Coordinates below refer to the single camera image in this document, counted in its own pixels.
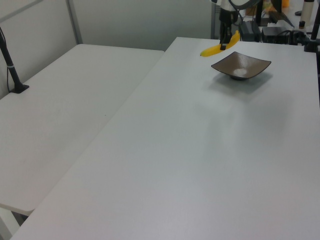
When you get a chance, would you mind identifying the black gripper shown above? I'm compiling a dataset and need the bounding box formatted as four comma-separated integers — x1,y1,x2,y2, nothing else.
219,8,239,51

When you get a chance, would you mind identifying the yellow banana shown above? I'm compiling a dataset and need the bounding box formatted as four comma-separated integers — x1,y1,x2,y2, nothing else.
199,30,241,58

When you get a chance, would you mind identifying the brown square ceramic plate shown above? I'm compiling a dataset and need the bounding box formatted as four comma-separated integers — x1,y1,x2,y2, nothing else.
210,51,272,81

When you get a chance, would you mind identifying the black power adapter box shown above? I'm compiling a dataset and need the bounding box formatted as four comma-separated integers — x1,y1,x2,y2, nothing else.
238,20,261,42

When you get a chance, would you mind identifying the black monitor stand pole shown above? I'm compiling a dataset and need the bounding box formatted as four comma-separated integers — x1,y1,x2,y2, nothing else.
254,0,265,26

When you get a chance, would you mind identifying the black electronics box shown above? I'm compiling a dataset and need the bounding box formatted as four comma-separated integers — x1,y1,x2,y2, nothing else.
261,26,292,45

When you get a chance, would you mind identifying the white cylinder with black cap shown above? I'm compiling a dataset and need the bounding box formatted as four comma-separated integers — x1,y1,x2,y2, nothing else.
298,0,315,28

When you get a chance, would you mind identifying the black clamp stand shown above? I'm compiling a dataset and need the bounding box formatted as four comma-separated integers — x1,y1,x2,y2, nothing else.
303,13,320,53

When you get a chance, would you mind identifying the white table leg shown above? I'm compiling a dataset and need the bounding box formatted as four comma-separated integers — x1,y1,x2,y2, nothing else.
0,207,29,240

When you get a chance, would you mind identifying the grey metal rack post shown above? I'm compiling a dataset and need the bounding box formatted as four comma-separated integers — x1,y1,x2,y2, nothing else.
210,3,221,40

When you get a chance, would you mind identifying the grey partition frame post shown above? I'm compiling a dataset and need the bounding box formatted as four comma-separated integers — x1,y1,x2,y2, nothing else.
65,0,84,46

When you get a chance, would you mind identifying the black camera stand pole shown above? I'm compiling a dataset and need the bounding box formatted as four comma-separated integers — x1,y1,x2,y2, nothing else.
0,26,30,95

